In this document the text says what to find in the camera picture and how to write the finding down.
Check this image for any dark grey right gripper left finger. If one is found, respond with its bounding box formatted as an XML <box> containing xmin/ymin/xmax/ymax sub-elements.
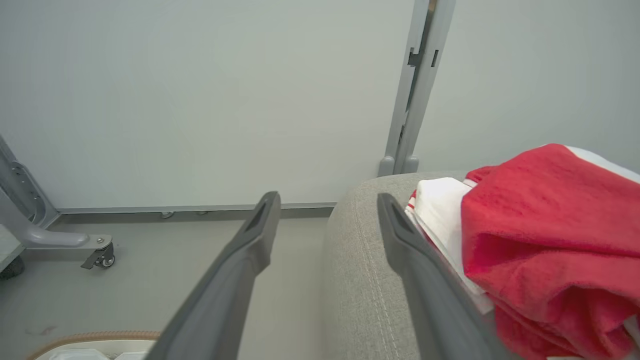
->
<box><xmin>145</xmin><ymin>191</ymin><xmax>282</xmax><ymax>360</ymax></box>

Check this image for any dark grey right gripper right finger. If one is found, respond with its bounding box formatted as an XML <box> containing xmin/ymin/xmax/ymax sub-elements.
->
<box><xmin>377</xmin><ymin>192</ymin><xmax>517</xmax><ymax>360</ymax></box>

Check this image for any red white jacket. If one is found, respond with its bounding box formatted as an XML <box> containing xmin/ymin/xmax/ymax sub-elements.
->
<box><xmin>405</xmin><ymin>143</ymin><xmax>640</xmax><ymax>360</ymax></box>

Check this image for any grey fabric sofa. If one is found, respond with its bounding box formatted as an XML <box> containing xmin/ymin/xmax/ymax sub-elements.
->
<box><xmin>320</xmin><ymin>171</ymin><xmax>506</xmax><ymax>360</ymax></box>

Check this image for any black caster wheel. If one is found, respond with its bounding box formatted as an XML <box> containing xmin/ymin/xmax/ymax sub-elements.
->
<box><xmin>81</xmin><ymin>243</ymin><xmax>116</xmax><ymax>270</ymax></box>
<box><xmin>0</xmin><ymin>255</ymin><xmax>26</xmax><ymax>281</ymax></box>

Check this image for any white laundry basket brown rim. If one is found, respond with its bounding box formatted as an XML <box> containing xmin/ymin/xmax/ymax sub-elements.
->
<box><xmin>27</xmin><ymin>330</ymin><xmax>162</xmax><ymax>360</ymax></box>

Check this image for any grey partition foot tube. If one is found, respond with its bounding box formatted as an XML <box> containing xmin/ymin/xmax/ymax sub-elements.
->
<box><xmin>0</xmin><ymin>192</ymin><xmax>114</xmax><ymax>251</ymax></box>

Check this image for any grey partition bottom rail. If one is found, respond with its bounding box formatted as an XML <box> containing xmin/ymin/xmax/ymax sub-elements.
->
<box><xmin>55</xmin><ymin>202</ymin><xmax>337</xmax><ymax>217</ymax></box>

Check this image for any grey double partition post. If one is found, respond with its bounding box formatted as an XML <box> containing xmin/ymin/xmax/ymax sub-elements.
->
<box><xmin>377</xmin><ymin>0</ymin><xmax>457</xmax><ymax>177</ymax></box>

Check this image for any grey partition post with slots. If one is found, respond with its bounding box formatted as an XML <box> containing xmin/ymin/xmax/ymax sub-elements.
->
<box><xmin>0</xmin><ymin>134</ymin><xmax>61</xmax><ymax>229</ymax></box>

